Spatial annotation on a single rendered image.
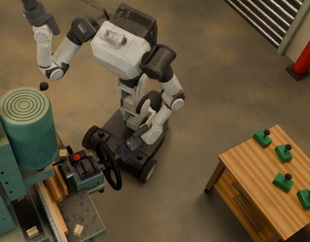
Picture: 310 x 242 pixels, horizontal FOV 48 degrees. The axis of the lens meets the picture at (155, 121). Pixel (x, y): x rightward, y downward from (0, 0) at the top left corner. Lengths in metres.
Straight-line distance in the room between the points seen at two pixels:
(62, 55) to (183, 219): 1.51
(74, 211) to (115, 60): 0.73
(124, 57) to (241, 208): 1.47
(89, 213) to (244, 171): 1.13
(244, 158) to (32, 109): 1.58
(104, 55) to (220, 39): 2.48
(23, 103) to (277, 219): 1.66
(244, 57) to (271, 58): 0.32
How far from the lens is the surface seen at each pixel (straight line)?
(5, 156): 1.36
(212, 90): 3.49
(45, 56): 1.81
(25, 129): 1.25
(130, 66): 1.70
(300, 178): 2.56
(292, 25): 3.99
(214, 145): 3.10
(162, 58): 1.67
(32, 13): 1.65
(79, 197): 1.74
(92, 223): 1.69
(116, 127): 2.83
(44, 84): 1.44
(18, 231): 1.83
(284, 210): 2.40
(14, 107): 1.28
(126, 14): 1.80
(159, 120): 1.94
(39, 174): 1.63
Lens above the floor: 2.49
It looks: 53 degrees down
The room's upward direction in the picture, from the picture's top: 13 degrees clockwise
